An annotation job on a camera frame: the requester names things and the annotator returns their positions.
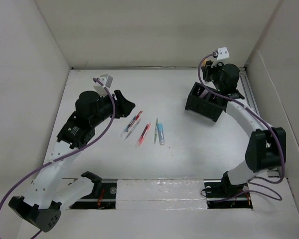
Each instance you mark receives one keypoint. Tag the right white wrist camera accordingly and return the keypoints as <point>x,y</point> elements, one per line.
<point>221,55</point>

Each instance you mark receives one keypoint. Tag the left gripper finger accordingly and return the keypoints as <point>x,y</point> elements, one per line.
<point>126,108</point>
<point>119,96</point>

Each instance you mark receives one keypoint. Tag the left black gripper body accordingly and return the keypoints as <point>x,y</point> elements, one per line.
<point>106,108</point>

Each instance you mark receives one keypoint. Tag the dark blue clear pen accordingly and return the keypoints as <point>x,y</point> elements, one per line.
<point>133,128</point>

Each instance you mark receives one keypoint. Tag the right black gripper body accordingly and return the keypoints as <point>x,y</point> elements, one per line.
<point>212,74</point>

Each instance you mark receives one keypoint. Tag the bright red clear pen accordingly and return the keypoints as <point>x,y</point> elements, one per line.
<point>137,141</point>

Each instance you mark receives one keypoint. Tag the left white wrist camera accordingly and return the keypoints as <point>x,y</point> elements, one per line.
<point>101,82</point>

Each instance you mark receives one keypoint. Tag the teal blue pen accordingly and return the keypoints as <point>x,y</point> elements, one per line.
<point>128,126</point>

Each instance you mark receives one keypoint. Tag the green clear pen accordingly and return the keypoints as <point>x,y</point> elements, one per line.
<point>155,131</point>

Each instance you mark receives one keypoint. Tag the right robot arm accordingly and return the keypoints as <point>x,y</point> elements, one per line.
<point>237,109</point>

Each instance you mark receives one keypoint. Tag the red grip gel pen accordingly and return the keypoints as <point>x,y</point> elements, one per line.
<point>138,115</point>

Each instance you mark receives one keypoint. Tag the purple highlighter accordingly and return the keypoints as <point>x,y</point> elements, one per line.
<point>203,94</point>

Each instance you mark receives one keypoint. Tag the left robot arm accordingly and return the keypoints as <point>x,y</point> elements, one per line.
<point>41,205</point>

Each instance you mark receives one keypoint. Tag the blue highlighter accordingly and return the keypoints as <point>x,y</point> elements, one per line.
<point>160,134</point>

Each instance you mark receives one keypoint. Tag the black pen holder box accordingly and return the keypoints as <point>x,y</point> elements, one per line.
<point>211,106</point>

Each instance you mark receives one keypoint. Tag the dark red pen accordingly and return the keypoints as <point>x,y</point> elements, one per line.
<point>141,139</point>

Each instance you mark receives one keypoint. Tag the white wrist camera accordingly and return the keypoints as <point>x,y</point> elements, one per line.
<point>101,82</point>
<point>221,55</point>

